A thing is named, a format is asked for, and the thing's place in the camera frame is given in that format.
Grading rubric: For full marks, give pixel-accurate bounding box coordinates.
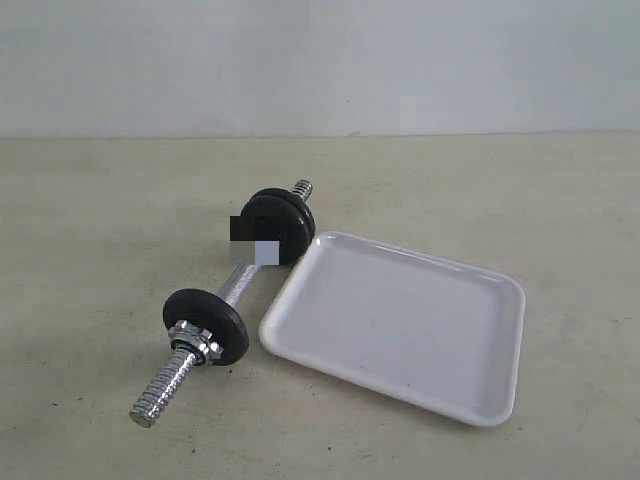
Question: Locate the black weight plate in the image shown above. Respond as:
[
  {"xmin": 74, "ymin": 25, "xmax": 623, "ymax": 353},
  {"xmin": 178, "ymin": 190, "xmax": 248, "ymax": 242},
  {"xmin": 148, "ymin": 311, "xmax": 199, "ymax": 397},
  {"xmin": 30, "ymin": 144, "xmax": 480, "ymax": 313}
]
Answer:
[
  {"xmin": 241, "ymin": 187, "xmax": 316, "ymax": 265},
  {"xmin": 162, "ymin": 288, "xmax": 250, "ymax": 366},
  {"xmin": 241, "ymin": 195, "xmax": 309, "ymax": 265}
]

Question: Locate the chrome star collar nut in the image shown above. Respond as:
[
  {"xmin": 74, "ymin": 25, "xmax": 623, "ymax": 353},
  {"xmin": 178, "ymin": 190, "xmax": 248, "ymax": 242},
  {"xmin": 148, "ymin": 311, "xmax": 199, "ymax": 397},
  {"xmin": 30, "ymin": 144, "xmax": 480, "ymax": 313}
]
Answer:
[{"xmin": 168, "ymin": 320, "xmax": 223, "ymax": 366}]

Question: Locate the white plastic tray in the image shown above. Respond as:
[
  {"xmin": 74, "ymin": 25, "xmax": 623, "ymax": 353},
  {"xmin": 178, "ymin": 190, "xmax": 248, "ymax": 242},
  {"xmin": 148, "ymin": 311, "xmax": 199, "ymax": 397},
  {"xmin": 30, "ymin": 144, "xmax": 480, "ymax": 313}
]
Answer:
[{"xmin": 259, "ymin": 231, "xmax": 526, "ymax": 427}]

